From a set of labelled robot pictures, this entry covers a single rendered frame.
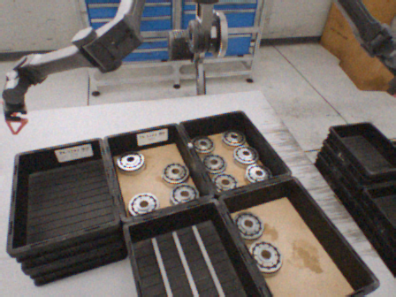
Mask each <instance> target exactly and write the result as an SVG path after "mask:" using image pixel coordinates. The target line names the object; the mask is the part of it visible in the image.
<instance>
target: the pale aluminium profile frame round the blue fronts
mask: <svg viewBox="0 0 396 297"><path fill-rule="evenodd" d="M72 1H73V7H74V10H75V15H76V18H77V23H78V26H79V31H80V30H84V25H83V22H82V17H81V15H82V14H84V17H85V20H86V25H87V28H89V27H90V25H89V21H88V13H87V10H86V4H85V1H84V0H81V2H82V8H83V10H82V11H81V10H80V6H79V0H72ZM268 2H269V0H263V2H262V5H260V6H257V10H261V12H260V15H259V22H258V25H257V27H229V28H228V34H243V33H255V32H256V35H255V42H251V43H250V46H254V50H251V49H249V52H248V55H237V56H234V57H222V58H214V57H206V58H204V60H203V63H204V64H205V63H215V62H232V61H240V62H242V63H243V65H244V66H245V67H246V68H247V69H239V70H231V71H223V72H206V73H205V77H220V76H228V75H243V74H248V77H249V79H247V82H253V80H252V78H253V75H254V69H255V61H256V58H257V51H258V49H259V43H260V40H261V37H262V30H263V23H264V20H265V13H266V11H267V4H268ZM179 5H180V0H175V8H172V11H175V30H159V31H144V32H141V33H140V35H142V37H143V38H155V37H167V34H168V32H172V31H179V12H180V11H181V8H179ZM247 60H251V62H250V64H249V63H248V61H247ZM188 64H192V63H191V62H190V60H186V61H185V60H182V61H171V60H170V59H166V60H160V61H150V62H132V63H123V64H122V65H121V66H120V67H119V69H127V68H135V67H153V66H162V65H170V66H171V70H172V72H173V73H172V74H171V75H160V76H151V77H136V78H128V79H112V80H99V79H97V78H96V72H97V71H99V70H98V69H97V67H96V68H90V67H88V73H89V76H90V81H91V84H92V89H93V91H95V92H92V95H94V96H96V95H100V92H98V91H97V86H106V85H113V84H129V83H136V82H151V81H159V80H175V85H173V88H175V89H179V88H181V86H180V85H179V80H182V79H196V75H195V73H184V74H183V73H180V72H179V68H180V67H181V66H182V65H188Z"/></svg>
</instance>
